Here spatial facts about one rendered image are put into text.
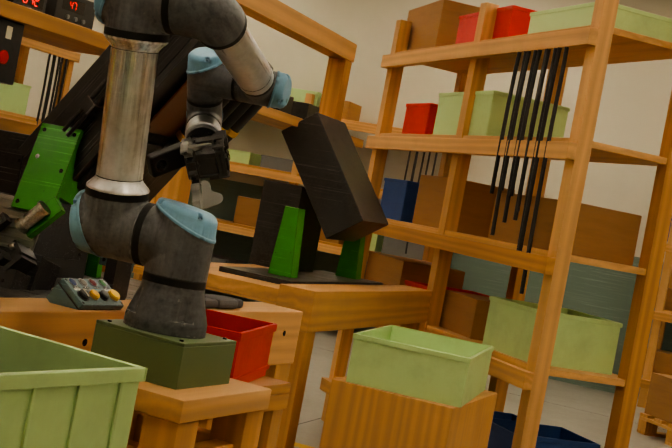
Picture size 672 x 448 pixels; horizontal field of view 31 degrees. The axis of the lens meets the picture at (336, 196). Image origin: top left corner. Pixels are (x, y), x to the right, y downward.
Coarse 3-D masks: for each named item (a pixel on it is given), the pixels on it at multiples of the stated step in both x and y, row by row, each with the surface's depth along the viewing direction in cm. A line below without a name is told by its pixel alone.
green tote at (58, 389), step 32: (0, 352) 168; (32, 352) 166; (64, 352) 163; (0, 384) 134; (32, 384) 139; (64, 384) 144; (96, 384) 149; (128, 384) 155; (0, 416) 136; (32, 416) 140; (64, 416) 145; (96, 416) 151; (128, 416) 156
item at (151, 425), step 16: (144, 416) 204; (224, 416) 225; (240, 416) 224; (256, 416) 227; (144, 432) 204; (160, 432) 203; (176, 432) 201; (192, 432) 206; (208, 432) 229; (224, 432) 225; (240, 432) 223; (256, 432) 228
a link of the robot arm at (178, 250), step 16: (144, 208) 220; (160, 208) 218; (176, 208) 217; (192, 208) 221; (144, 224) 218; (160, 224) 217; (176, 224) 216; (192, 224) 216; (208, 224) 218; (144, 240) 217; (160, 240) 217; (176, 240) 216; (192, 240) 217; (208, 240) 218; (144, 256) 219; (160, 256) 217; (176, 256) 216; (192, 256) 217; (208, 256) 220; (160, 272) 216; (176, 272) 216; (192, 272) 217; (208, 272) 222
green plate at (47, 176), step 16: (48, 128) 282; (48, 144) 280; (64, 144) 278; (32, 160) 280; (48, 160) 278; (64, 160) 277; (32, 176) 278; (48, 176) 277; (64, 176) 275; (16, 192) 279; (32, 192) 277; (48, 192) 275; (64, 192) 278; (16, 208) 278
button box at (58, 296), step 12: (60, 288) 254; (72, 288) 254; (84, 288) 258; (96, 288) 261; (108, 288) 266; (48, 300) 255; (60, 300) 254; (72, 300) 253; (84, 300) 254; (96, 300) 257; (108, 300) 261
